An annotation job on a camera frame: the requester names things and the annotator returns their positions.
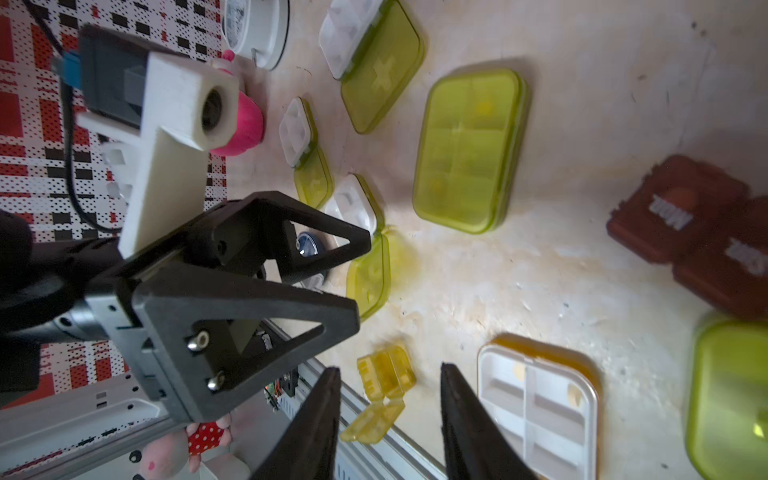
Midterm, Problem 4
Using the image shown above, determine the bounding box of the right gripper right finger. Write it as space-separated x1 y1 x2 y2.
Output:
440 363 534 479

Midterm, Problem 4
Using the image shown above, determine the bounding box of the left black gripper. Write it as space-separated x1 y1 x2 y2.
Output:
84 239 360 423

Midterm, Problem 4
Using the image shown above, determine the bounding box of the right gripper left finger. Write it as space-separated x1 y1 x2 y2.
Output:
251 367 341 480

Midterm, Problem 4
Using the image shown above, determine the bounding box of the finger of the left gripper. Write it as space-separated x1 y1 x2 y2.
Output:
183 191 372 284

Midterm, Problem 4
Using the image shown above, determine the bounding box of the yellow pillbox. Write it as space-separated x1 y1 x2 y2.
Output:
477 333 602 479

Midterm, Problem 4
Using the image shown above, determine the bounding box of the green pillbox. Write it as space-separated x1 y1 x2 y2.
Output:
685 321 767 479
279 97 334 209
412 68 530 235
318 0 425 134
323 173 392 322

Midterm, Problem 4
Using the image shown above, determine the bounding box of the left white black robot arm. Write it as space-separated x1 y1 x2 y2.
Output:
1 191 372 424

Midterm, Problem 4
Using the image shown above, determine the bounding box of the round dark blue tin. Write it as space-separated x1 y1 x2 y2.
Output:
297 231 328 290

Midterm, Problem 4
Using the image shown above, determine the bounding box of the pink white plush toy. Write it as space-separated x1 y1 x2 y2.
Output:
211 50 265 157

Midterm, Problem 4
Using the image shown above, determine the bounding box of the pink plush outside cell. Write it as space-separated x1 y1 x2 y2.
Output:
130 414 251 479

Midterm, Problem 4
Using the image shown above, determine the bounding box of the silver alarm clock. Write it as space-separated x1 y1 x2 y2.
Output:
221 0 290 71

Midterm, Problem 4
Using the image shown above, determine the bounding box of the small brown pill case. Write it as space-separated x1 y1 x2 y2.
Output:
606 155 767 320

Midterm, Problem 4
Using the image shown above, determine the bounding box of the aluminium rail front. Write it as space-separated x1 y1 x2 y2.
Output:
1 360 446 479

